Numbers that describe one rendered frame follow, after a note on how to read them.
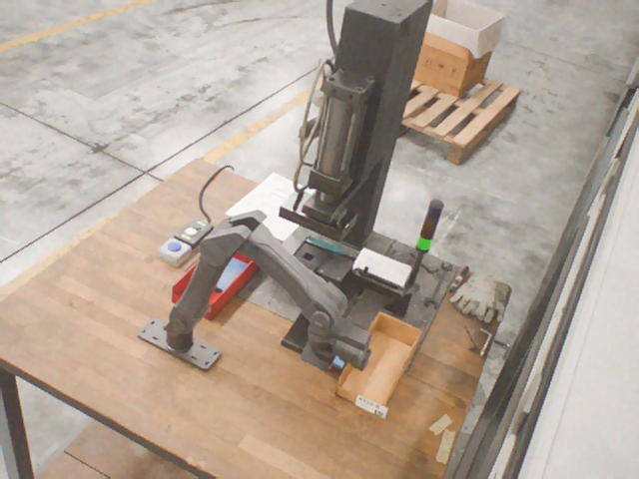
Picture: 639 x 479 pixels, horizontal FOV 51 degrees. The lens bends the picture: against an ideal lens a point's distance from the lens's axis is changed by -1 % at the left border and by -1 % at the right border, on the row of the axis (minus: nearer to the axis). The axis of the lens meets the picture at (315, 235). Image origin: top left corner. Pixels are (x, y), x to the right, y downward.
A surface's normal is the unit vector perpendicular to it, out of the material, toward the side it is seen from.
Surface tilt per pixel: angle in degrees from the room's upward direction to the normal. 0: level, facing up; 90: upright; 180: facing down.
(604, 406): 0
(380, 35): 90
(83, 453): 0
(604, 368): 0
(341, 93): 90
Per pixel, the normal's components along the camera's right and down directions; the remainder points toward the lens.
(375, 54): -0.43, 0.51
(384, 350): 0.16, -0.78
